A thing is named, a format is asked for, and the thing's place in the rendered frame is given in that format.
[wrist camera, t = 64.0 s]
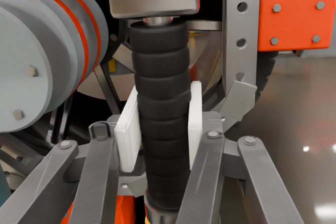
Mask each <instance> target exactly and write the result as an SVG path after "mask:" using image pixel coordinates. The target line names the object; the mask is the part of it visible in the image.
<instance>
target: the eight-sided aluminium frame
mask: <svg viewBox="0 0 336 224"><path fill-rule="evenodd" d="M239 3H241V5H240V6H239V7H238V5H239ZM259 10H260V0H222V82H221V83H220V84H219V85H218V86H217V87H216V88H215V89H214V90H213V91H212V92H211V93H210V94H209V95H208V96H207V97H205V98H204V99H203V100H202V101H201V104H202V112H218V113H219V114H220V116H221V124H222V131H223V133H225V132H226V131H227V130H228V129H229V128H230V127H231V126H233V125H234V124H235V123H236V122H237V121H241V120H242V118H243V116H244V115H245V114H246V113H247V112H249V111H250V110H251V109H252V108H253V107H254V106H255V92H256V90H257V86H256V71H257V50H258V30H259ZM44 158H45V156H43V155H40V154H39V153H37V152H36V151H35V150H33V149H32V148H30V147H29V146H27V145H26V144H24V143H23V142H22V141H20V140H19V139H17V138H16V137H14V136H13V135H12V134H10V133H9V132H7V133H0V164H1V167H2V169H3V172H4V174H5V177H6V179H7V182H8V185H9V188H10V189H12V190H16V189H17V188H18V187H19V186H20V185H21V184H22V183H23V181H24V180H25V179H26V178H27V177H28V176H29V175H30V174H31V172H32V171H33V170H34V169H35V168H36V167H37V166H38V164H39V163H40V162H41V161H42V160H43V159H44ZM118 170H119V178H118V189H117V196H134V197H135V198H137V197H140V196H144V194H145V191H146V189H147V188H148V182H147V176H146V165H145V159H144V155H138V156H137V158H136V162H135V165H134V169H133V170H132V172H122V171H121V169H120V163H119V165H118Z"/></svg>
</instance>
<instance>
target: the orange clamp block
mask: <svg viewBox="0 0 336 224"><path fill-rule="evenodd" d="M335 9H336V0H259V20H258V41H257V50H258V51H259V52H271V51H293V50H314V49H327V48H329V47H330V43H331V36H332V29H333V23H334V16H335Z"/></svg>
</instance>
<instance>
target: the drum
mask: <svg viewBox="0 0 336 224"><path fill-rule="evenodd" d="M108 43H109V31H108V25H107V22H106V19H105V16H104V14H103V12H102V10H101V8H100V7H99V5H98V4H97V2H96V1H95V0H0V133H12V132H16V131H20V130H23V129H25V128H27V127H29V126H31V125H32V124H34V123H35V122H36V121H38V120H39V119H40V118H41V117H42V115H43V114H46V113H48V112H51V111H52V110H54V109H56V108H57V107H59V106H60V105H61V104H62V103H63V102H64V101H65V100H66V99H67V98H68V97H69V96H70V95H71V94H72V93H73V92H74V91H75V90H76V89H77V88H78V87H79V85H80V84H81V83H82V82H83V81H84V80H85V79H86V78H87V77H88V76H89V75H90V74H91V73H92V71H93V70H94V69H95V68H96V67H97V66H98V65H99V64H100V63H101V61H102V60H103V58H104V56H105V54H106V51H107V48H108Z"/></svg>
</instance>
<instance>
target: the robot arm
mask: <svg viewBox="0 0 336 224"><path fill-rule="evenodd" d="M190 91H191V101H190V102H189V117H188V143H189V163H190V170H191V172H190V176H189V179H188V182H187V186H186V189H185V193H184V196H183V199H182V203H181V206H180V210H179V213H178V216H177V220H176V223H175V224H218V220H219V213H220V205H221V198H222V190H223V186H224V185H225V176H227V177H232V178H236V179H237V185H238V188H239V191H240V195H241V198H242V201H243V205H244V208H245V211H246V215H247V218H248V221H249V224H304V222H303V220H302V218H301V216H300V214H299V212H298V210H297V208H296V206H295V204H294V202H293V200H292V198H291V196H290V194H289V192H288V191H287V189H286V187H285V185H284V183H283V181H282V179H281V177H280V175H279V173H278V171H277V169H276V167H275V165H274V163H273V161H272V159H271V157H270V155H269V153H268V151H267V150H266V148H265V146H264V144H263V142H262V141H261V140H260V139H259V138H257V137H255V136H243V137H241V138H239V139H238V142H236V141H231V140H229V139H227V138H225V136H224V134H223V128H222V120H221V115H220V114H219V113H218V112H217V111H205V112H202V86H201V82H200V81H193V82H191V87H190ZM137 94H138V92H137V91H136V85H134V87H133V89H132V92H131V94H130V96H129V98H128V100H127V102H126V105H125V107H124V109H123V111H122V113H121V114H114V115H112V116H110V117H109V118H108V119H107V121H97V122H94V123H92V124H91V125H90V126H89V127H88V128H89V133H90V138H91V140H90V143H88V144H84V145H79V146H78V143H77V141H75V140H71V139H70V140H63V141H61V142H59V143H58V144H56V145H55V146H54V147H53V149H52V150H51V151H50V152H49V153H48V154H47V155H46V156H45V158H44V159H43V160H42V161H41V162H40V163H39V164H38V166H37V167H36V168H35V169H34V170H33V171H32V172H31V173H30V175H29V176H28V177H27V178H26V179H25V180H24V181H23V183H22V184H21V185H20V186H19V187H18V188H17V189H16V190H15V192H14V193H13V194H12V195H11V196H10V197H9V198H8V200H7V201H6V202H5V203H4V204H3V205H2V206H1V207H0V224H60V223H61V221H62V220H63V218H64V216H65V215H66V213H67V211H68V210H69V208H70V206H71V205H72V203H73V206H72V210H71V213H70V217H69V221H68V224H115V216H116V205H117V194H118V183H119V168H118V166H119V165H120V171H122V172H123V173H131V172H132V171H133V170H134V167H135V163H136V159H137V156H138V152H139V149H140V145H141V141H142V131H141V125H140V112H139V109H138V102H137ZM73 201H74V202H73Z"/></svg>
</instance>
